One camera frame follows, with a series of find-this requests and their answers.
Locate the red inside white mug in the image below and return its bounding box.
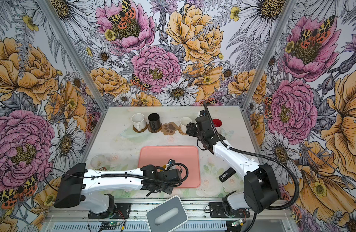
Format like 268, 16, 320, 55
212, 119, 223, 128

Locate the black mug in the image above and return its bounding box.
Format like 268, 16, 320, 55
148, 113, 162, 130

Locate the dark brown round wooden coaster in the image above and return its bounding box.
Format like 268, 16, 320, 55
148, 125, 162, 133

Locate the light brown round wooden coaster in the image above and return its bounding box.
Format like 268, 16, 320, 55
132, 125, 148, 133

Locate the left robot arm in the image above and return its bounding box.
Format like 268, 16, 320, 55
54, 163, 189, 214

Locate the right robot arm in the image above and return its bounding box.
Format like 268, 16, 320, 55
186, 116, 281, 215

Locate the woven rattan round coaster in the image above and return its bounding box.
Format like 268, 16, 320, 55
178, 127, 187, 136

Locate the paw shaped wooden coaster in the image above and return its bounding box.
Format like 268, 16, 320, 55
161, 122, 179, 136

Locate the pink rectangular tray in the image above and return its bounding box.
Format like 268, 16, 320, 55
138, 146, 201, 189

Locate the white grey box device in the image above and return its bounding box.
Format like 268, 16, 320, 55
146, 196, 188, 232

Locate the black handheld device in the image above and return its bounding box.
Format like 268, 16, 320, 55
219, 168, 236, 183

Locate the clear glass bowl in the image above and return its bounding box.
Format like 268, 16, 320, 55
90, 155, 110, 171

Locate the small green circuit board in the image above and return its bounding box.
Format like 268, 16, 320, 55
99, 222, 119, 232

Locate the right small circuit board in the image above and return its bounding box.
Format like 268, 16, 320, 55
231, 219, 244, 227

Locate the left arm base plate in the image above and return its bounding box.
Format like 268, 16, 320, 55
89, 203, 132, 219

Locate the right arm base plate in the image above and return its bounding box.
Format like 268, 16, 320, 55
209, 202, 251, 218

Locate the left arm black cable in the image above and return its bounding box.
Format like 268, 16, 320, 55
43, 162, 190, 232

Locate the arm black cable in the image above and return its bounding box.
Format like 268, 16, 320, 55
43, 162, 190, 232
203, 103, 300, 232

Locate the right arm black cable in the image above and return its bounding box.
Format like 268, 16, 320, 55
203, 103, 300, 232

